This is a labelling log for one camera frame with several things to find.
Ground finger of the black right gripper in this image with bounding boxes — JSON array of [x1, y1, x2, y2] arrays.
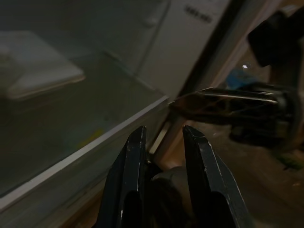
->
[[169, 87, 279, 124]]

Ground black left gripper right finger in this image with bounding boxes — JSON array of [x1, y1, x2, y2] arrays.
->
[[182, 125, 255, 228]]

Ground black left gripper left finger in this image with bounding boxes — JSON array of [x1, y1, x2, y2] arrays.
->
[[97, 125, 147, 228]]

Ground glass fridge shelf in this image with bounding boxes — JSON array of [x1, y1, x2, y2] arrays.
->
[[0, 54, 171, 208]]

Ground white fridge tray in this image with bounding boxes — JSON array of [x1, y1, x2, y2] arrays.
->
[[0, 30, 86, 101]]

